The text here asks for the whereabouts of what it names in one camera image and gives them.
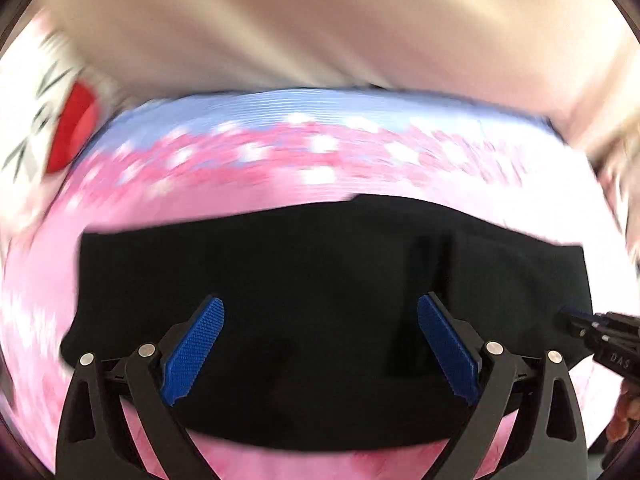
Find black pants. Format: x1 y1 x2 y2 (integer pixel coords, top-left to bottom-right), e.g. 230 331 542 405
60 194 596 453

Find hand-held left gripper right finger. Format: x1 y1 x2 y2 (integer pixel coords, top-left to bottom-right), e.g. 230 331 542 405
416 292 587 480

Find beige curtain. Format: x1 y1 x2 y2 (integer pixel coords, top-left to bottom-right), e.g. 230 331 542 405
50 0 640 153

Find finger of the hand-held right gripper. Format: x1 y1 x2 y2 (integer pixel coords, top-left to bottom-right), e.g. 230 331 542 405
556 308 608 330
570 324 612 345

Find cartoon face pillow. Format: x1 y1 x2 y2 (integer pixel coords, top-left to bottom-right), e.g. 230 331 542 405
0 25 108 211

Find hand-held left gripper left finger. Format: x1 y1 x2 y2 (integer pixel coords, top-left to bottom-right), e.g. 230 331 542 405
56 295 226 480

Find person's right hand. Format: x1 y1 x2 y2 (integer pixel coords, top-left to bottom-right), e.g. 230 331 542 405
605 379 640 442

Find pink floral blanket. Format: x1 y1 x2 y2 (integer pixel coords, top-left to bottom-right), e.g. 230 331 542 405
0 87 636 480

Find cream patterned quilt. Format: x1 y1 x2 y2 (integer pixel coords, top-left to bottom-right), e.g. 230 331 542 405
585 125 640 263

